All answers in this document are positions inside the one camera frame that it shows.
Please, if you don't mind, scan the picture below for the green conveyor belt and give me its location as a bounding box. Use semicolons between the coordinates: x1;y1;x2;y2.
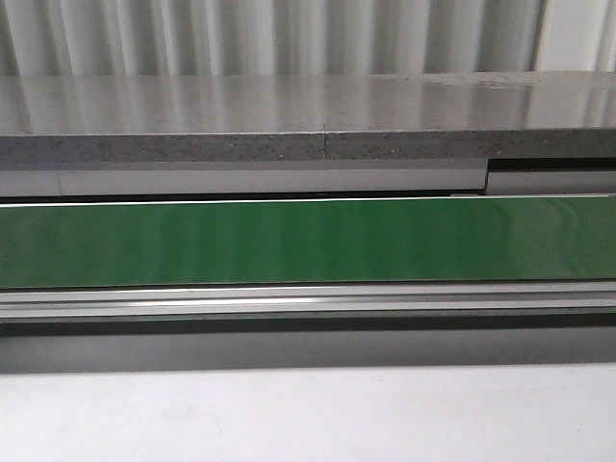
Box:
1;196;615;290

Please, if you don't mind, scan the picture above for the grey stone slab right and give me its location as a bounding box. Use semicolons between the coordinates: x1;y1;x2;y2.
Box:
324;71;615;160

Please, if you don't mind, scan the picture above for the grey stone slab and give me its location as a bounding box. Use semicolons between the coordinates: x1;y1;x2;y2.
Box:
324;71;615;160
1;76;325;167

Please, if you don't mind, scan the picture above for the grey stone slab left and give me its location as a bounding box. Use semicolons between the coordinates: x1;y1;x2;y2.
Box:
1;76;325;167

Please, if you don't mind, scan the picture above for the white pleated curtain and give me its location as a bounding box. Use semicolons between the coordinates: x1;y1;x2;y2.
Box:
1;1;615;76

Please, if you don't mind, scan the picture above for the front aluminium conveyor rail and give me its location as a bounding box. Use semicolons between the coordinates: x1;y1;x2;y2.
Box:
1;281;615;336

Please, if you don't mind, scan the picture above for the aluminium conveyor rail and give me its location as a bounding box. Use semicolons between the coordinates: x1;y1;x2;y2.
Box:
1;281;615;336
1;158;615;201

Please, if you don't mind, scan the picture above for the rear aluminium conveyor rail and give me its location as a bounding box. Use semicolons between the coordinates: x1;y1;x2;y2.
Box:
1;158;615;201

